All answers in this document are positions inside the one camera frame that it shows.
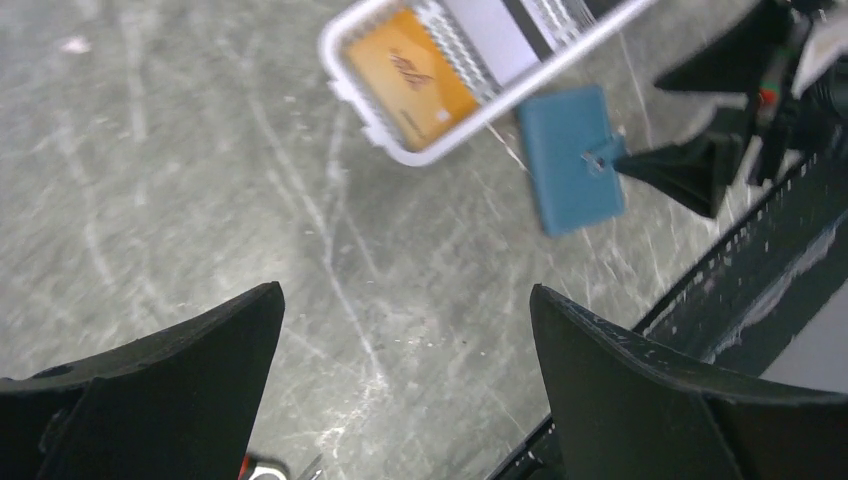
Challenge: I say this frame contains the white plastic basket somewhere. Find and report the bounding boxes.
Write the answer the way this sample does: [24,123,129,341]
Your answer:
[318,1,647,167]

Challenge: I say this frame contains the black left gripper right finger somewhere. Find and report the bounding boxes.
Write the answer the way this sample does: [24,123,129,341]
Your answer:
[529,285,847,479]

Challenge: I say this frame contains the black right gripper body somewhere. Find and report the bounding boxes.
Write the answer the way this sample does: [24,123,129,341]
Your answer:
[748,1,847,186]

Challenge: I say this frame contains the white striped credit card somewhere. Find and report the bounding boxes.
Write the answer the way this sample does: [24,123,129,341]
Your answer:
[444,0,540,84]

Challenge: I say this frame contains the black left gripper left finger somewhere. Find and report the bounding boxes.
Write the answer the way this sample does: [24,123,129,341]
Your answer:
[1,282,285,479]

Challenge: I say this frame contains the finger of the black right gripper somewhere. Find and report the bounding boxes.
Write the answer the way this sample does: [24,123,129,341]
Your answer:
[614,134,748,219]
[654,1,794,93]

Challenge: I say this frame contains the gold credit card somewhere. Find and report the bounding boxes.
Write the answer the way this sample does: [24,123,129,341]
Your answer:
[346,8,479,151]

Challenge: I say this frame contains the blue card holder wallet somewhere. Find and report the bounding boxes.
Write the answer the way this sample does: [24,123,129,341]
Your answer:
[516,85,627,237]

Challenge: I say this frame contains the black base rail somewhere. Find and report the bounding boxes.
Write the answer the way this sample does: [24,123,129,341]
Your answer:
[494,153,847,479]

